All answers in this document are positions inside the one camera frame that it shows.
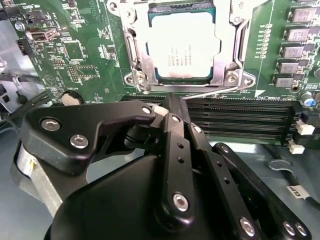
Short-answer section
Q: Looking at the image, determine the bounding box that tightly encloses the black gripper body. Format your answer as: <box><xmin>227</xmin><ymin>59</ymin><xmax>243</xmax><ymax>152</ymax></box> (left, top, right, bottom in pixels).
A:
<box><xmin>43</xmin><ymin>153</ymin><xmax>241</xmax><ymax>240</ymax></box>

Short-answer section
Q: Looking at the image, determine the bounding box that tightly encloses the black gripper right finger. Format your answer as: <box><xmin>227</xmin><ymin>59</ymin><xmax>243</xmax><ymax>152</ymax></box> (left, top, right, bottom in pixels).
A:
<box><xmin>179</xmin><ymin>96</ymin><xmax>312</xmax><ymax>240</ymax></box>

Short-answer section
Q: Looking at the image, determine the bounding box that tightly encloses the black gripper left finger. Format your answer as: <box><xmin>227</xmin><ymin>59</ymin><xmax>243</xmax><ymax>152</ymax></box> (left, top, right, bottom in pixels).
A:
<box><xmin>21</xmin><ymin>95</ymin><xmax>199</xmax><ymax>225</ymax></box>

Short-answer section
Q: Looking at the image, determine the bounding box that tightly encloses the wire locking lever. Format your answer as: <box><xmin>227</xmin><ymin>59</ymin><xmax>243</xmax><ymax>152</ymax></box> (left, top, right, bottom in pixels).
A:
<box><xmin>183</xmin><ymin>85</ymin><xmax>241</xmax><ymax>101</ymax></box>
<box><xmin>126</xmin><ymin>24</ymin><xmax>151</xmax><ymax>94</ymax></box>

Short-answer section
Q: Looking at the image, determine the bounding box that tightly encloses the silver CPU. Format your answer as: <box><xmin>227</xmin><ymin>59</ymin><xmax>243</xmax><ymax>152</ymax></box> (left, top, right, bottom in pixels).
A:
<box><xmin>146</xmin><ymin>4</ymin><xmax>223</xmax><ymax>81</ymax></box>

